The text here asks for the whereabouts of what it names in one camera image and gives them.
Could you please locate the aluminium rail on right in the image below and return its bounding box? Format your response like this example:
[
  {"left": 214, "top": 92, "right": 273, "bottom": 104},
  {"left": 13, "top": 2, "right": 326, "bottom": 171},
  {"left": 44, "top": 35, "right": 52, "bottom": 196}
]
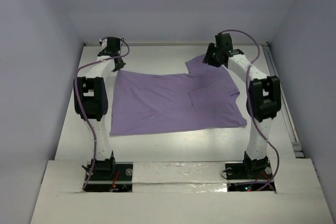
[{"left": 262, "top": 45, "right": 305, "bottom": 158}]

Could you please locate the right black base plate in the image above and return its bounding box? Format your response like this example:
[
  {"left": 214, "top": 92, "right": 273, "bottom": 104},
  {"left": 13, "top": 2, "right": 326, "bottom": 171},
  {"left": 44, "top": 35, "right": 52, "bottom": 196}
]
[{"left": 221, "top": 163, "right": 276, "bottom": 192}]

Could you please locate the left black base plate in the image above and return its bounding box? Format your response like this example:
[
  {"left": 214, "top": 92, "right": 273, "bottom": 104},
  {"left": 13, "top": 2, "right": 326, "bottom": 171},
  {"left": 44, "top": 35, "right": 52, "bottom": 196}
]
[{"left": 84, "top": 161, "right": 133, "bottom": 193}]

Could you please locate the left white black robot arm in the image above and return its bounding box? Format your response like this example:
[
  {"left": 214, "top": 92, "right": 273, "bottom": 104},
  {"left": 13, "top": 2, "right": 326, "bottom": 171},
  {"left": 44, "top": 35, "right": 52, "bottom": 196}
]
[{"left": 73, "top": 37, "right": 126, "bottom": 183}]

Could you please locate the purple cable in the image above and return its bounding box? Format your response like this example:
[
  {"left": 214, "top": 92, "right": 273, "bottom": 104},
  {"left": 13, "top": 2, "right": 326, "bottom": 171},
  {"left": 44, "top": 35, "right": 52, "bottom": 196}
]
[
  {"left": 220, "top": 29, "right": 280, "bottom": 192},
  {"left": 73, "top": 37, "right": 131, "bottom": 190}
]

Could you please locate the silver foil strip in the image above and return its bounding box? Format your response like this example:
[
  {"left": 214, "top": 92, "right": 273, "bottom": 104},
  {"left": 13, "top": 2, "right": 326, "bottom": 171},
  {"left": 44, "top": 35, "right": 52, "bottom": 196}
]
[{"left": 132, "top": 162, "right": 227, "bottom": 193}]

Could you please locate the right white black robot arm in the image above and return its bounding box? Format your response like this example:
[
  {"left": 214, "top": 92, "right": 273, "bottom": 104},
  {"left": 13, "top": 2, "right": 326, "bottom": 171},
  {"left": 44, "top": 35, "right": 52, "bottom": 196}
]
[{"left": 203, "top": 30, "right": 281, "bottom": 180}]

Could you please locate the purple t shirt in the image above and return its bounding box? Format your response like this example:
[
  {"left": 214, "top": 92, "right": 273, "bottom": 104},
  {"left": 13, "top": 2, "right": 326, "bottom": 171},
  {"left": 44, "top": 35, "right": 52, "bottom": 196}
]
[{"left": 110, "top": 55, "right": 247, "bottom": 136}]

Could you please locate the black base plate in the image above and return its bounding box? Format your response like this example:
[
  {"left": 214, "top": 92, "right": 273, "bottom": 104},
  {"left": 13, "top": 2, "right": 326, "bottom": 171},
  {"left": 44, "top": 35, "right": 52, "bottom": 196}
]
[
  {"left": 221, "top": 163, "right": 276, "bottom": 192},
  {"left": 84, "top": 161, "right": 133, "bottom": 193}
]

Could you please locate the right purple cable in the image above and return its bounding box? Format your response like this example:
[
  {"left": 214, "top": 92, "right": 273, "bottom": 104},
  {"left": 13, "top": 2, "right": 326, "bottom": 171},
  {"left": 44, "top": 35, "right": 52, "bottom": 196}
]
[{"left": 220, "top": 29, "right": 280, "bottom": 192}]

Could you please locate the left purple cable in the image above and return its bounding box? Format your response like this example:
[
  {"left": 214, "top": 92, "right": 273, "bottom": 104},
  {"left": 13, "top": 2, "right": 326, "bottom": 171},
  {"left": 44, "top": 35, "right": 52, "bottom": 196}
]
[{"left": 73, "top": 37, "right": 131, "bottom": 190}]

